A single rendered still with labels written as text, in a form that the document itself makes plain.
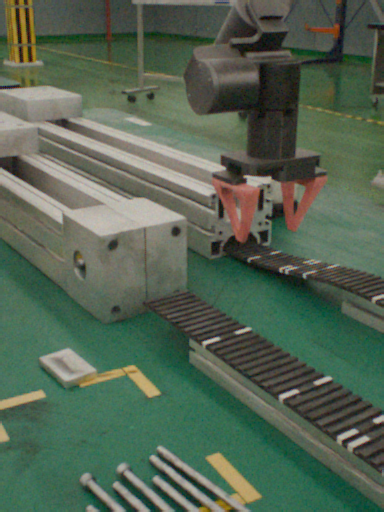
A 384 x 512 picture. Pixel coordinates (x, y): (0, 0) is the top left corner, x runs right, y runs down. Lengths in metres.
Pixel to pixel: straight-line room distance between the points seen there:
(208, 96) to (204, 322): 0.24
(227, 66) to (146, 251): 0.21
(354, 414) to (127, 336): 0.26
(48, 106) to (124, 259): 0.69
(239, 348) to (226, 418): 0.06
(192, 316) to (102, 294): 0.10
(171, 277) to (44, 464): 0.28
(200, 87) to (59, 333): 0.29
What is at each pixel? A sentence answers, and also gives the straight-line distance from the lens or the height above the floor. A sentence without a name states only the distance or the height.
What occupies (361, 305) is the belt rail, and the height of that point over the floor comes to 0.80.
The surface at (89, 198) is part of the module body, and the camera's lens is 0.86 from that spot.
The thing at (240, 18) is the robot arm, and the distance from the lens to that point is 0.81.
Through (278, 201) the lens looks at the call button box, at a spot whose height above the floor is 0.81.
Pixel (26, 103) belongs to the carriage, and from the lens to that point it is 1.33.
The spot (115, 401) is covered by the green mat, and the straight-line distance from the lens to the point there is 0.59.
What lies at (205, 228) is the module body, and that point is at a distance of 0.88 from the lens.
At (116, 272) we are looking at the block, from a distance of 0.69.
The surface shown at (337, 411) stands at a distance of 0.52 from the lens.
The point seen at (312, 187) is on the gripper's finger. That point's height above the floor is 0.88.
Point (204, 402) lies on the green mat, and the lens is 0.58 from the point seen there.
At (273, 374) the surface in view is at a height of 0.81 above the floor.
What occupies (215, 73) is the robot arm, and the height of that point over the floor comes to 1.01.
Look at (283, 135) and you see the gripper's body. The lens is 0.79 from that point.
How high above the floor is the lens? 1.10
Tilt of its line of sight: 21 degrees down
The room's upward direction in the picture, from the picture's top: straight up
